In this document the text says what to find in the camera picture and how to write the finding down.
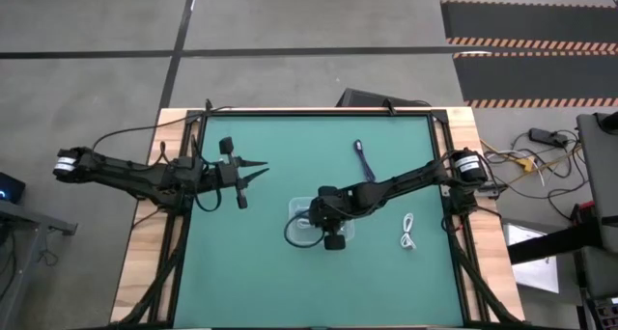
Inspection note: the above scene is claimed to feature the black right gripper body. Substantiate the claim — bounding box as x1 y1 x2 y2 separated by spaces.
307 184 350 252

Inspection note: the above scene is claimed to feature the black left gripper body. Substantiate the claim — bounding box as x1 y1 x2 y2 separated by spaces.
213 136 250 210

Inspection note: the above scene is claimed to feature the white USB-C cable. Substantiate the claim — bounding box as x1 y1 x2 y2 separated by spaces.
399 211 418 252

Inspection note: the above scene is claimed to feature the clear plastic bin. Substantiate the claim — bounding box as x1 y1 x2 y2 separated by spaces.
287 195 356 242

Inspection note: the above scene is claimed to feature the grey desk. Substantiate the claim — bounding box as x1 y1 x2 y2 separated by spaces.
0 198 79 317

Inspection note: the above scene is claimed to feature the white paper sheet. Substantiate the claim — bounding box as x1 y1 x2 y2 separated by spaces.
503 222 561 295

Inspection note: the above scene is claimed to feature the black device with blue light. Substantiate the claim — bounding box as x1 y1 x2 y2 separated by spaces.
0 171 27 206

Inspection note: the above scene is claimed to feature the black power strip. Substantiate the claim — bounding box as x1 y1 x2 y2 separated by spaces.
527 126 571 149

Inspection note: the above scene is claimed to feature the black hazard-striped floor mat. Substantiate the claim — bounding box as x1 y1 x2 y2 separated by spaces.
452 50 618 109
439 0 618 53

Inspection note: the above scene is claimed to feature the grey cart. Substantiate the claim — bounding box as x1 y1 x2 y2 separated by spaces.
576 110 618 302

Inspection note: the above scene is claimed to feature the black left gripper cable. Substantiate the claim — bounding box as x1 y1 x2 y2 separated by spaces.
191 187 224 214

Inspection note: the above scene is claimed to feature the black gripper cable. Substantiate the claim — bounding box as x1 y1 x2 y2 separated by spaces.
283 207 326 251
191 187 224 214

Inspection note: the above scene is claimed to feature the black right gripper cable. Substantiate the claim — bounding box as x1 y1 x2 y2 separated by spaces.
283 207 326 251

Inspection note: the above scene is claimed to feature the dark blue USB-C cable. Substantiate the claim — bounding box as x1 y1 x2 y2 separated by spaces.
352 138 379 184

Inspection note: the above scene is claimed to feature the black table frame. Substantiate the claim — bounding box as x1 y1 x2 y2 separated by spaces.
110 106 528 330

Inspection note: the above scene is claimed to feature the long black cable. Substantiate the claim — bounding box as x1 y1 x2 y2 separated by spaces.
91 104 236 153

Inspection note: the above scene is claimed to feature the yellow floor cable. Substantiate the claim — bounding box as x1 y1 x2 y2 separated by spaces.
479 139 583 186

